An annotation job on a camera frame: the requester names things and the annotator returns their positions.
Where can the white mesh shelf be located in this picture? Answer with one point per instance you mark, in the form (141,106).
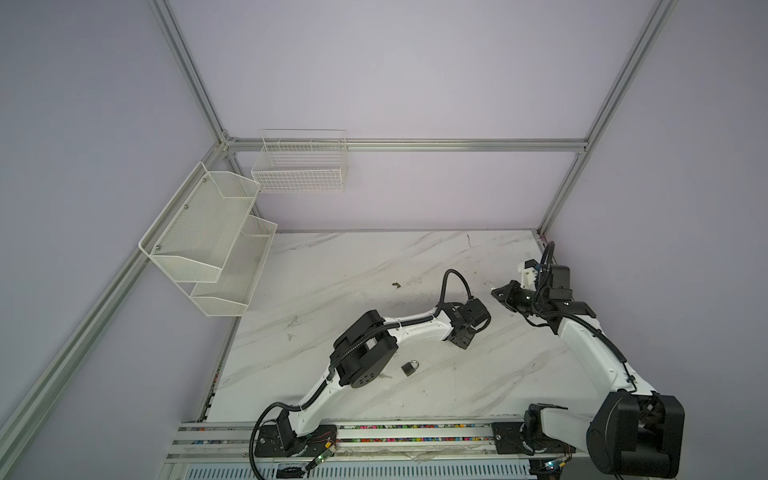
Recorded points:
(232,294)
(192,238)

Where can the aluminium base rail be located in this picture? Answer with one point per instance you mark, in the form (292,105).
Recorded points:
(481,448)

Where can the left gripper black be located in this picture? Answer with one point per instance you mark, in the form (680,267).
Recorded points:
(465,343)

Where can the upper white mesh shelf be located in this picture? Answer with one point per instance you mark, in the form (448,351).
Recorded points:
(192,238)

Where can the white wire basket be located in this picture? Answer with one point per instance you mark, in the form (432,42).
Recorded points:
(302,161)

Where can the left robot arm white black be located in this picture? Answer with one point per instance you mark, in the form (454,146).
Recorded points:
(360,355)

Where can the black padlock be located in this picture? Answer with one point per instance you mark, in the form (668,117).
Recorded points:
(409,368)

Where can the aluminium frame profile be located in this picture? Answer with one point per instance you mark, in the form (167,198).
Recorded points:
(34,410)

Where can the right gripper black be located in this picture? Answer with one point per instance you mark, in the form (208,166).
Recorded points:
(511,289)

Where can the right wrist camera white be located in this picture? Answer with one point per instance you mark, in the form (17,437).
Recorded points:
(529,271)

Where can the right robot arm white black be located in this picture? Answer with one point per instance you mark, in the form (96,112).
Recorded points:
(636,431)

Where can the lower white mesh shelf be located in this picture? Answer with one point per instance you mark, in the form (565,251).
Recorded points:
(232,294)

